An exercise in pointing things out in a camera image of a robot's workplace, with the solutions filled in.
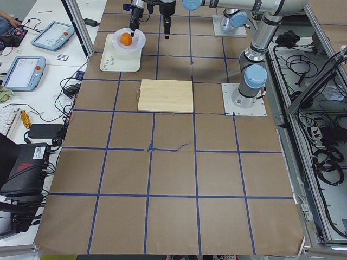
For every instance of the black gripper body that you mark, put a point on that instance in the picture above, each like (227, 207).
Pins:
(165, 9)
(135, 14)

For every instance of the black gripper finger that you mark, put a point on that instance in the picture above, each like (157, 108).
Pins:
(167, 26)
(134, 25)

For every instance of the orange fruit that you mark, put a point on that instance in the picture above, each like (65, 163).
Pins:
(126, 39)

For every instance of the white round plate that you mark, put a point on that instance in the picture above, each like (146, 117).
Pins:
(138, 42)

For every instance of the cream tray with bear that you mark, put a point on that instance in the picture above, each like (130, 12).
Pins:
(114, 60)

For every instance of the small black adapter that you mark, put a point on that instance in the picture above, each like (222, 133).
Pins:
(91, 22)

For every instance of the bamboo cutting board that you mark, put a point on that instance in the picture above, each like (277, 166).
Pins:
(166, 96)

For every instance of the far teach pendant tablet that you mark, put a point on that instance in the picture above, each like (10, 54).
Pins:
(54, 36)

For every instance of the teach pendant tablet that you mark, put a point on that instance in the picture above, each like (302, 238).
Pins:
(25, 73)
(54, 36)

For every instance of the near teach pendant tablet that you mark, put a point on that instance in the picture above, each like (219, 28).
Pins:
(25, 73)

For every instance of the black power adapter brick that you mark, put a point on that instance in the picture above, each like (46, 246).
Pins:
(45, 131)

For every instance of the gold cylindrical connector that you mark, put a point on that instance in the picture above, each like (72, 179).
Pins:
(25, 119)

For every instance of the white keyboard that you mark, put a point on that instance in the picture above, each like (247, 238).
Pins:
(9, 119)

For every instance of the brown paper table mat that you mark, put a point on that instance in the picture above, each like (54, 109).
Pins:
(139, 182)

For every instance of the black computer box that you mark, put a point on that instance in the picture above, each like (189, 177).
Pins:
(22, 168)

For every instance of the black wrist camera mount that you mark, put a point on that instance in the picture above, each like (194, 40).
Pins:
(150, 5)

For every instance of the aluminium frame post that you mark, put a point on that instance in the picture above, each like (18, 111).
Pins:
(75, 16)

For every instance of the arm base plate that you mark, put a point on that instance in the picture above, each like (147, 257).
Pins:
(223, 28)
(237, 105)

